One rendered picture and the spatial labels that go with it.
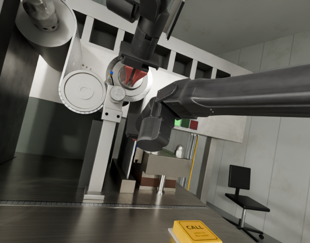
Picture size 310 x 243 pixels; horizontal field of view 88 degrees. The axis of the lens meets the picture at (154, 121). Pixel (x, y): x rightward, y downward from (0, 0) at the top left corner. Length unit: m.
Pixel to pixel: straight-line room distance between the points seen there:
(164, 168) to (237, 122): 0.81
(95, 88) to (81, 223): 0.34
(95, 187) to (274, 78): 0.45
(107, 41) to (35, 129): 0.56
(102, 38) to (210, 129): 0.82
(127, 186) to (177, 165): 0.17
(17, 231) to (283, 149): 2.91
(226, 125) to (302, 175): 1.90
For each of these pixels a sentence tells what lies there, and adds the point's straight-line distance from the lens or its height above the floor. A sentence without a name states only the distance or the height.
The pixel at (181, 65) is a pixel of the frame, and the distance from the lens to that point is 1.10.
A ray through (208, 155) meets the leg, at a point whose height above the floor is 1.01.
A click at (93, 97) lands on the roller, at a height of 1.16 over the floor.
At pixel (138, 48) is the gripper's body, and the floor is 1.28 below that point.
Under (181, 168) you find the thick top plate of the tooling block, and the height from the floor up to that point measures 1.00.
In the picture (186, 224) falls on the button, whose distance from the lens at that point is 0.41.
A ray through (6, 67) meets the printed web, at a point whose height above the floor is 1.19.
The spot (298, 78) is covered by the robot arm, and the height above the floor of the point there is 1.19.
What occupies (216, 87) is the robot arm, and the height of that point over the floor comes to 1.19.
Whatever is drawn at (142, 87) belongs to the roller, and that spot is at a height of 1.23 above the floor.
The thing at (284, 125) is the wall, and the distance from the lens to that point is 3.02.
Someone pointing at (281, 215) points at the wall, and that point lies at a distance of 3.05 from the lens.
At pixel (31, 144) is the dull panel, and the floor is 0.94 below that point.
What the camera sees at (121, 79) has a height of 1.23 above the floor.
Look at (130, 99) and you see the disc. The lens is 0.52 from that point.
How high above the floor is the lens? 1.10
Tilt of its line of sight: 3 degrees up
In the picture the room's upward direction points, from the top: 12 degrees clockwise
